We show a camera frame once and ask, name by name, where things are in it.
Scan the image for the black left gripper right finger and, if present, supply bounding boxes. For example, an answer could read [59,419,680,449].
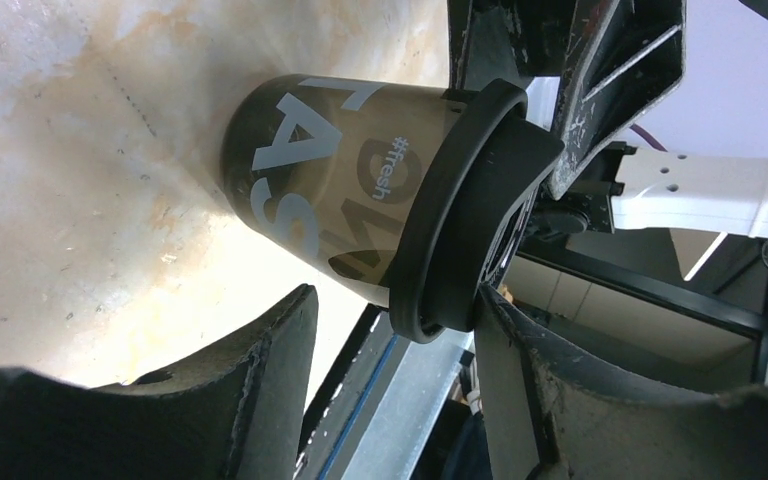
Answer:
[474,286,768,479]

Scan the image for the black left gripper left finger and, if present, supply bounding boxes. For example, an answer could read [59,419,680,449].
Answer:
[0,284,318,479]

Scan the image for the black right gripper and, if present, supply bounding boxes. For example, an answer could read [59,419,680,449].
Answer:
[446,0,686,259]

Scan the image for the black printed coffee cup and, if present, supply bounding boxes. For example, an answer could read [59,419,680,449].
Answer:
[220,74,472,306]

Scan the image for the black cup lid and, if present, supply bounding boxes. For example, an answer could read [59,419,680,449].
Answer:
[388,79,564,343]

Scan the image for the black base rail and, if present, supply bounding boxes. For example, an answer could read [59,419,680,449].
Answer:
[295,230,768,479]

